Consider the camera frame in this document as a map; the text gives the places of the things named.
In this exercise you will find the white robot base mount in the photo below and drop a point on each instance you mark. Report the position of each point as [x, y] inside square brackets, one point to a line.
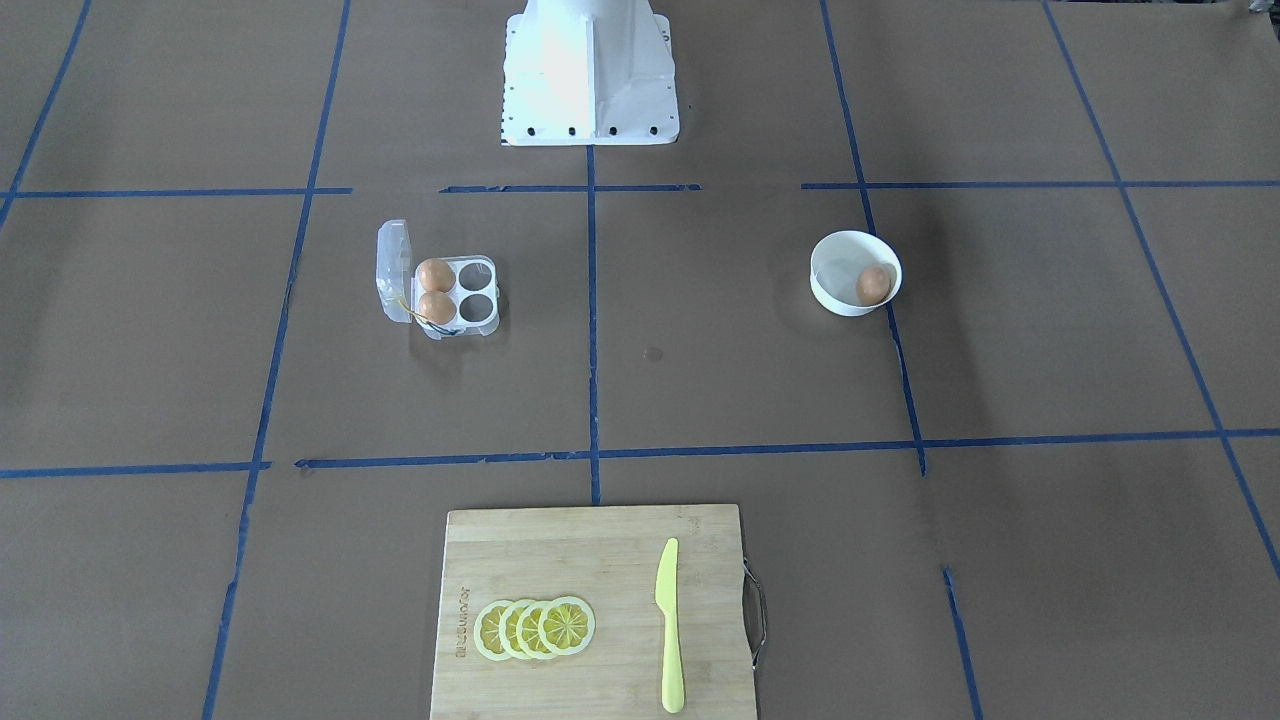
[589, 73]

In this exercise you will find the brown egg upper carton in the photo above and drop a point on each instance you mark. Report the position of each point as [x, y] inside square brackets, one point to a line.
[435, 275]

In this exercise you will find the bamboo cutting board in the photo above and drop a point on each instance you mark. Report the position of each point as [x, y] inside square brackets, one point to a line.
[624, 612]

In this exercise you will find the lemon slice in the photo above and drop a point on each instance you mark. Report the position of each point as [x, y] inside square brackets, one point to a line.
[509, 629]
[488, 632]
[527, 631]
[568, 625]

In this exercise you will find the yellow-green plastic knife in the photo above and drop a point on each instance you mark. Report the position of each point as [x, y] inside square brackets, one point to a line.
[672, 682]

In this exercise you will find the brown egg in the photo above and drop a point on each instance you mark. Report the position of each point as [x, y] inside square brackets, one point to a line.
[875, 284]

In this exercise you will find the white round bowl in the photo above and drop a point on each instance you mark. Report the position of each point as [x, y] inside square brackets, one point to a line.
[835, 264]

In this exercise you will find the brown egg carton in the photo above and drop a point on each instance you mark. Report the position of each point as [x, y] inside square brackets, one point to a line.
[435, 275]
[436, 307]

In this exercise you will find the brown egg lower carton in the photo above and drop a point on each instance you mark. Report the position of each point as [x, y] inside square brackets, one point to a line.
[436, 307]

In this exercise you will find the clear plastic egg carton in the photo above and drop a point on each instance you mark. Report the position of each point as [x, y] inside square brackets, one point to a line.
[476, 293]

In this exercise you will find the lemon slice top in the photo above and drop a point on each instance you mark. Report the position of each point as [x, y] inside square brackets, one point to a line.
[568, 625]

